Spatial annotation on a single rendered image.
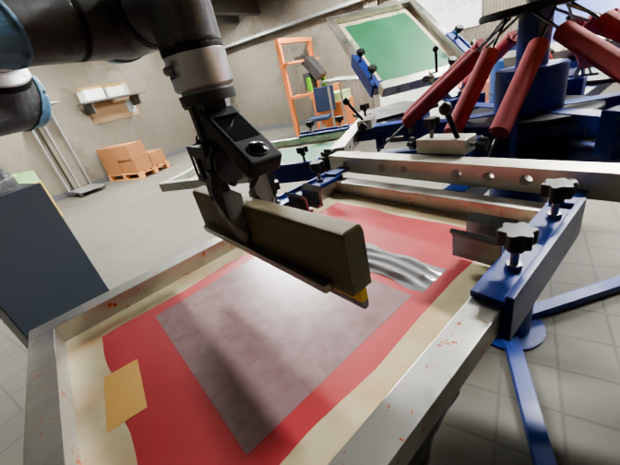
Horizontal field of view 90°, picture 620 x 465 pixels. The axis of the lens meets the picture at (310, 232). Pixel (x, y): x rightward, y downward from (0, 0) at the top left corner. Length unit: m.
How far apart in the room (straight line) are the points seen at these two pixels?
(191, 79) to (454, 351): 0.42
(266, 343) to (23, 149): 8.31
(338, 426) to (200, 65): 0.42
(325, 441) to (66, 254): 0.72
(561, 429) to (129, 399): 1.40
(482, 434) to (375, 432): 1.17
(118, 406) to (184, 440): 0.13
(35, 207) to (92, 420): 0.50
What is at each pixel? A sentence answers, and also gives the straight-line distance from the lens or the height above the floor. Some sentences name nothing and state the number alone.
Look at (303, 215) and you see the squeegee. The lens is 0.36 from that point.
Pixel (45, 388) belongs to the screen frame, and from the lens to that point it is 0.59.
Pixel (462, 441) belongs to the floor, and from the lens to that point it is 1.47.
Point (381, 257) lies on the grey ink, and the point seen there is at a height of 0.96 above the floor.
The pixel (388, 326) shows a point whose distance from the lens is 0.46.
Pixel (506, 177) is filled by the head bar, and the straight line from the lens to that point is 0.74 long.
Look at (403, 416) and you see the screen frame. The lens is 0.34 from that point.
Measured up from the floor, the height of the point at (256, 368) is 0.96.
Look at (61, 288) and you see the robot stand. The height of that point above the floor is 0.97.
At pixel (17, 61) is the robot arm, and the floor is 1.35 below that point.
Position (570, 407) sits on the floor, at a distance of 1.64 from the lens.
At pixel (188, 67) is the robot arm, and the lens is 0.42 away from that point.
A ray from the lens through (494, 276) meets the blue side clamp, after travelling 0.48.
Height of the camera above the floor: 1.28
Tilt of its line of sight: 27 degrees down
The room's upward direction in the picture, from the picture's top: 14 degrees counter-clockwise
